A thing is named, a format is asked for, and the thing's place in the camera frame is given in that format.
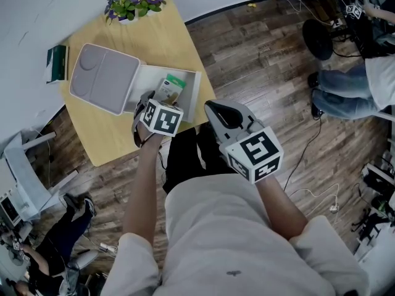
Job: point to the white power strip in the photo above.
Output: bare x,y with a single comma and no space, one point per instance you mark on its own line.
108,247

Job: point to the black round-base stand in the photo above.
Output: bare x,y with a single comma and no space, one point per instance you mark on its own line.
318,40

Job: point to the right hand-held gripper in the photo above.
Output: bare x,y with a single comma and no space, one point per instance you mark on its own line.
253,153

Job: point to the person's right forearm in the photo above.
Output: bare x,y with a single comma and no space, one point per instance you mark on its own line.
281,208

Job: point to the person's left forearm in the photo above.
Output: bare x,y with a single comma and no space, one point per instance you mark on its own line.
142,190

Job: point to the white lidded storage box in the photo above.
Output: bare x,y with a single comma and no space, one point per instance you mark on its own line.
102,79

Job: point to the white desk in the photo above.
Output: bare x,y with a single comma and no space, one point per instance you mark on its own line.
24,177

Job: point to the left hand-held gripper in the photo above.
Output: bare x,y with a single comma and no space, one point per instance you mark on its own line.
163,119

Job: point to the person's black trousers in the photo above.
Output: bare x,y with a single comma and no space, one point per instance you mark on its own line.
185,159

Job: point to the yellow scrap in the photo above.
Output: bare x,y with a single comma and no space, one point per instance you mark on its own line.
251,5

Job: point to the person's white shirt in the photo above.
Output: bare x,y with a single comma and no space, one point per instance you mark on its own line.
222,233

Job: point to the dark green tissue box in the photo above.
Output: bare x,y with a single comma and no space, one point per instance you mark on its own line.
58,63

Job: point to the grey swivel chair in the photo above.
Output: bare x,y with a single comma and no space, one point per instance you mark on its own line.
83,259

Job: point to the green white bandage box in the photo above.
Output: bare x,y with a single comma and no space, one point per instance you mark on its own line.
172,86

